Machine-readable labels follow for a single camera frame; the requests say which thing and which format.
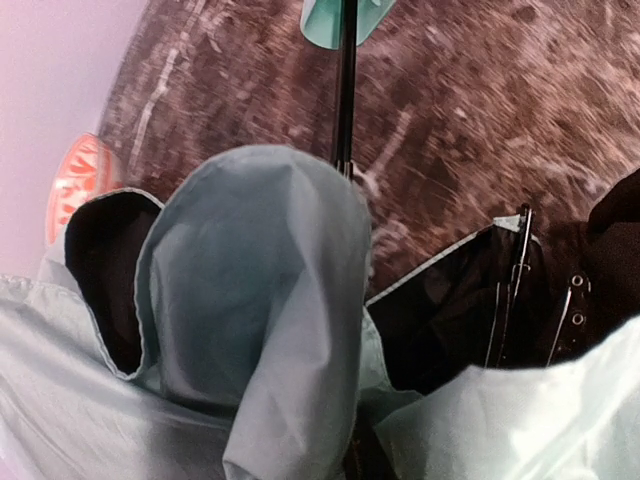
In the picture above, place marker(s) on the mint green folding umbrella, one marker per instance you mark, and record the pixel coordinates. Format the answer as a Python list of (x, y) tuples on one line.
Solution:
[(357, 240)]

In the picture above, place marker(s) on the red patterned white bowl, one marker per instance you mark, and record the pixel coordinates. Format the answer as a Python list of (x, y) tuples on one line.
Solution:
[(88, 170)]

